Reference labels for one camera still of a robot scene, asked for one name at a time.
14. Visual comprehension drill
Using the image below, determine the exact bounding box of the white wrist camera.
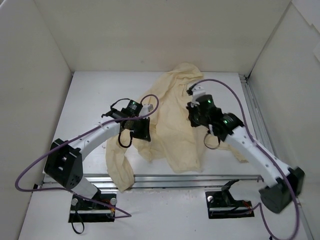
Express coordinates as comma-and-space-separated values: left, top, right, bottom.
140, 104, 154, 116
187, 83, 206, 105

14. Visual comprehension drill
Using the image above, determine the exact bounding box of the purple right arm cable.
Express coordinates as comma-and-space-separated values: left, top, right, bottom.
189, 78, 301, 239

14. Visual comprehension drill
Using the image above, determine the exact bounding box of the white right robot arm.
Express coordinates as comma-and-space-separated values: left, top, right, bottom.
186, 92, 305, 214

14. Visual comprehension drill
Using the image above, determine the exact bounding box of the right aluminium rail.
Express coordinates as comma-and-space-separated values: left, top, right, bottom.
239, 74, 315, 240

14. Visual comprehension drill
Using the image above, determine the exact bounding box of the aluminium rail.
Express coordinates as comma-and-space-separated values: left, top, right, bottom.
39, 174, 263, 193
239, 74, 315, 240

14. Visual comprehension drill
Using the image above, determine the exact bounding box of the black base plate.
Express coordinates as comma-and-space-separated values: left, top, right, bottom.
68, 194, 116, 223
205, 190, 255, 220

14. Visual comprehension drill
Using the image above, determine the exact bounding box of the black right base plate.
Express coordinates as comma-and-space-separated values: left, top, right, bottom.
205, 190, 255, 220

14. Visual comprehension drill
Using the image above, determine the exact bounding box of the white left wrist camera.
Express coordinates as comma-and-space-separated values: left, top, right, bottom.
140, 104, 154, 116

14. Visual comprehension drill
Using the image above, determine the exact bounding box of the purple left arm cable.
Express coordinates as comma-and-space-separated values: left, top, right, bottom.
14, 93, 161, 221

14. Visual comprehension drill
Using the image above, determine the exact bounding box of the front aluminium rail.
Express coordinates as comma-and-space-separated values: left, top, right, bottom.
39, 174, 263, 193

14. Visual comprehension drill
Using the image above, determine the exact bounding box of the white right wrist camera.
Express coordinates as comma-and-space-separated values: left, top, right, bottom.
187, 83, 206, 105

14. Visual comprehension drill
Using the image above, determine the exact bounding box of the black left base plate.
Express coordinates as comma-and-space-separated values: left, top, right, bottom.
68, 194, 116, 223

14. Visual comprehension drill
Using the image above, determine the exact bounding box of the cream yellow jacket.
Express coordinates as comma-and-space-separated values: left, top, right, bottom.
105, 62, 247, 192

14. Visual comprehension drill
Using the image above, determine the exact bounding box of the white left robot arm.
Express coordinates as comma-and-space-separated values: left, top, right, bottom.
44, 100, 153, 210

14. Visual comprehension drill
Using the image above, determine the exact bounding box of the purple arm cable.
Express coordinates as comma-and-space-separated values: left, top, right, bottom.
189, 78, 301, 239
14, 93, 161, 221

